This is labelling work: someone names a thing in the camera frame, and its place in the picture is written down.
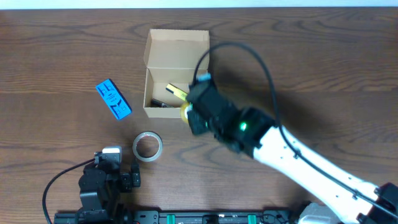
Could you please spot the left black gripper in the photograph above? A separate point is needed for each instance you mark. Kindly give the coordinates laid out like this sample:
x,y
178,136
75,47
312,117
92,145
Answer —
x,y
132,180

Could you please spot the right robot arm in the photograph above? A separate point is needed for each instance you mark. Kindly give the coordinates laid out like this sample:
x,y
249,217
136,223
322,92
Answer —
x,y
262,138

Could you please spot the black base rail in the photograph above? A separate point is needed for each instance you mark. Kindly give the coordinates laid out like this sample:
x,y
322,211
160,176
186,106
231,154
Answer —
x,y
155,217

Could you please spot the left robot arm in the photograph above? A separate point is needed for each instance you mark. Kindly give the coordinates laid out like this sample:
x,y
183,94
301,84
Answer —
x,y
101,186

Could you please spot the brown cardboard box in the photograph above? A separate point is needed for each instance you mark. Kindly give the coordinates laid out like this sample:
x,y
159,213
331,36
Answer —
x,y
171,57

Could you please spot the small yellow tape roll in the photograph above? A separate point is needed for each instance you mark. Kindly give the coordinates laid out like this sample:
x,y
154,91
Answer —
x,y
183,112

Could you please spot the yellow highlighter pen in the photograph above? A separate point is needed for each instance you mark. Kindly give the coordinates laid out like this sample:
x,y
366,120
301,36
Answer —
x,y
176,92

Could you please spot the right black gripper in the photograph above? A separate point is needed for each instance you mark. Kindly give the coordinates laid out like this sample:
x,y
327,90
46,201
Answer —
x,y
196,126

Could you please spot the blue plastic block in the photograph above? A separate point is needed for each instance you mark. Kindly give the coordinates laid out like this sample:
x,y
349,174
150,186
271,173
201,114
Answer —
x,y
114,99

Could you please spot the clear tape roll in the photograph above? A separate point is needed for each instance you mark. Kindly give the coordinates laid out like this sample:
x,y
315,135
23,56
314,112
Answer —
x,y
147,146

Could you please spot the black white marker pen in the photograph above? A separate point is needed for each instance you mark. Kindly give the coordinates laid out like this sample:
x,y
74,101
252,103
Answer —
x,y
160,104

